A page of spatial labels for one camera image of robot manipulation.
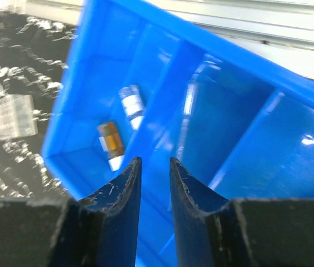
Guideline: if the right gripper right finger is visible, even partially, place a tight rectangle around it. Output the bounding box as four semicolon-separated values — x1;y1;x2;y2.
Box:
170;157;257;266

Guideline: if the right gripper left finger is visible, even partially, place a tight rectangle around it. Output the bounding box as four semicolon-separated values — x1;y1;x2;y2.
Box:
48;157;142;266

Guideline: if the orange capped vial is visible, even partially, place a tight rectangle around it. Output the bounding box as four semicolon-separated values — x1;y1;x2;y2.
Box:
97;122;124;171

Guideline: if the white capped tube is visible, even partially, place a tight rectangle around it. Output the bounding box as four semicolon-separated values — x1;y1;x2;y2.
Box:
118;85;144;130

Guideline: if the clear test tube rack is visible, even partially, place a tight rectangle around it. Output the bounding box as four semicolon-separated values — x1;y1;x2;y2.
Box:
0;95;38;141

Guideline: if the blue compartment tray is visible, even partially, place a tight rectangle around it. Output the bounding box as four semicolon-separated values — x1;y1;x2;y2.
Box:
42;1;314;266

